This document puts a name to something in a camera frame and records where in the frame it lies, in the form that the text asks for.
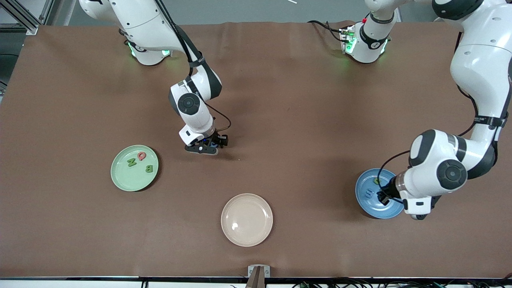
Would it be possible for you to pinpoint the blue plate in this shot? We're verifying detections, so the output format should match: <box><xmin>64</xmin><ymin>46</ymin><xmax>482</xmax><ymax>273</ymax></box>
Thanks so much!
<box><xmin>355</xmin><ymin>168</ymin><xmax>407</xmax><ymax>219</ymax></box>

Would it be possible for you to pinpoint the green plate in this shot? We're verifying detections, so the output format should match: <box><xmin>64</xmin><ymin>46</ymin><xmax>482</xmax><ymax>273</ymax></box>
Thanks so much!
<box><xmin>110</xmin><ymin>144</ymin><xmax>159</xmax><ymax>192</ymax></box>

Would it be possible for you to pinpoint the beige plate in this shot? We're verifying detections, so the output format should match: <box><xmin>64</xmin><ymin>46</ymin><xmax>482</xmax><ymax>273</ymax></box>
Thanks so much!
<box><xmin>221</xmin><ymin>193</ymin><xmax>274</xmax><ymax>247</ymax></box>

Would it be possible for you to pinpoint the brown table cloth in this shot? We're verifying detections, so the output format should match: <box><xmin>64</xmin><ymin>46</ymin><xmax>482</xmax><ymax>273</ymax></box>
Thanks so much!
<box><xmin>0</xmin><ymin>21</ymin><xmax>512</xmax><ymax>278</ymax></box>

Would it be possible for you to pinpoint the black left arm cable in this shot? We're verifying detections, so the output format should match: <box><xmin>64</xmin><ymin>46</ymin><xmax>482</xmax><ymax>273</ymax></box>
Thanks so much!
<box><xmin>376</xmin><ymin>30</ymin><xmax>510</xmax><ymax>192</ymax></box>

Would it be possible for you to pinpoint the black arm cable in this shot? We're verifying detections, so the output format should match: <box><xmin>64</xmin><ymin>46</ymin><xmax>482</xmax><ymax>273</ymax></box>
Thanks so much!
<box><xmin>154</xmin><ymin>0</ymin><xmax>232</xmax><ymax>138</ymax></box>
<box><xmin>376</xmin><ymin>30</ymin><xmax>510</xmax><ymax>192</ymax></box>

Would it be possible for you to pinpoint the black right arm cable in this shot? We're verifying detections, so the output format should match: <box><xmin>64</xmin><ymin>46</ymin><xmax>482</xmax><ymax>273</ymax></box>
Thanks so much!
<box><xmin>154</xmin><ymin>0</ymin><xmax>232</xmax><ymax>138</ymax></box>

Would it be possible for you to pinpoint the grey metal bracket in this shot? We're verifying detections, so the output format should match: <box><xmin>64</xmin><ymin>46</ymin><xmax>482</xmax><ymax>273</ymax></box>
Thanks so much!
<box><xmin>247</xmin><ymin>265</ymin><xmax>271</xmax><ymax>278</ymax></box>

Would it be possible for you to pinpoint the brown camera post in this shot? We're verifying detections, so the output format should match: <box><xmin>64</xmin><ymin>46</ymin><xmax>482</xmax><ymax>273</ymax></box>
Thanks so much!
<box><xmin>245</xmin><ymin>267</ymin><xmax>266</xmax><ymax>288</ymax></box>

